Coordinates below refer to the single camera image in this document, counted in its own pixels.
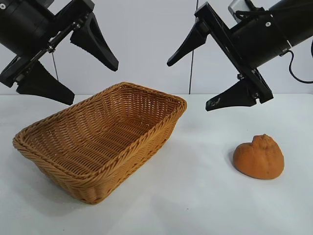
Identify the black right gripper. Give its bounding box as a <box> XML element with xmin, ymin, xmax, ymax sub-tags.
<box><xmin>166</xmin><ymin>4</ymin><xmax>292</xmax><ymax>112</ymax></box>

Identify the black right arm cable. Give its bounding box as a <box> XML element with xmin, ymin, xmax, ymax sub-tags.
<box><xmin>286</xmin><ymin>39</ymin><xmax>313</xmax><ymax>84</ymax></box>

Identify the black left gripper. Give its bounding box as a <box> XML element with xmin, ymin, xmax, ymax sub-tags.
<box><xmin>0</xmin><ymin>0</ymin><xmax>119</xmax><ymax>106</ymax></box>

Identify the orange bread roll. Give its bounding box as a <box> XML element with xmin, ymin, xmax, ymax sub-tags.
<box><xmin>232</xmin><ymin>134</ymin><xmax>285</xmax><ymax>181</ymax></box>

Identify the thin black camera cable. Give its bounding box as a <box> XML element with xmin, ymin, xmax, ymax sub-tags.
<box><xmin>235</xmin><ymin>6</ymin><xmax>273</xmax><ymax>22</ymax></box>

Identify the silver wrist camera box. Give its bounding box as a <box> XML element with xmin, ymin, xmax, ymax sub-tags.
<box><xmin>228</xmin><ymin>0</ymin><xmax>253</xmax><ymax>23</ymax></box>

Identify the woven wicker basket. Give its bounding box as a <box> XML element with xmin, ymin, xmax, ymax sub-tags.
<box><xmin>12</xmin><ymin>82</ymin><xmax>188</xmax><ymax>205</ymax></box>

